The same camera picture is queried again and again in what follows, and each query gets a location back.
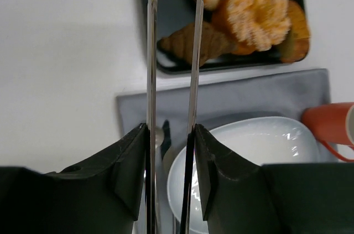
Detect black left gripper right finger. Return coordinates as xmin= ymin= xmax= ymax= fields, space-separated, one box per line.
xmin=195 ymin=124 xmax=353 ymax=233

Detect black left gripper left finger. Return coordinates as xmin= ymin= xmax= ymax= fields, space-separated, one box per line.
xmin=1 ymin=123 xmax=147 ymax=233

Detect metal tongs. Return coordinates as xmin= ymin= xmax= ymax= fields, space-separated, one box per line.
xmin=145 ymin=0 xmax=204 ymax=233

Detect sliced brown bread loaf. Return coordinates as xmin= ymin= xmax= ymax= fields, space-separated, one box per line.
xmin=277 ymin=0 xmax=311 ymax=64

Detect sesame twisted bread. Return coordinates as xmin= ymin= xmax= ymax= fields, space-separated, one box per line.
xmin=226 ymin=0 xmax=291 ymax=51

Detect silver fork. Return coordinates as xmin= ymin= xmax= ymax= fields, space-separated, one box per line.
xmin=155 ymin=119 xmax=178 ymax=233

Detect white oval plate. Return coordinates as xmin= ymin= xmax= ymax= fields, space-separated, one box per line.
xmin=167 ymin=116 xmax=321 ymax=233

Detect orange cup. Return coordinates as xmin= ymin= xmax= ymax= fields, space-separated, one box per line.
xmin=301 ymin=102 xmax=353 ymax=163

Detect brown chocolate croissant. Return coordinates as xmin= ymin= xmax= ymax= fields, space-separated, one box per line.
xmin=158 ymin=22 xmax=238 ymax=66

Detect smooth orange round bun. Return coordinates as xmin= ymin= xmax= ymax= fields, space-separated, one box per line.
xmin=211 ymin=0 xmax=256 ymax=55

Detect black rectangular tray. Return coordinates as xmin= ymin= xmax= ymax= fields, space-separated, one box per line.
xmin=156 ymin=0 xmax=310 ymax=75

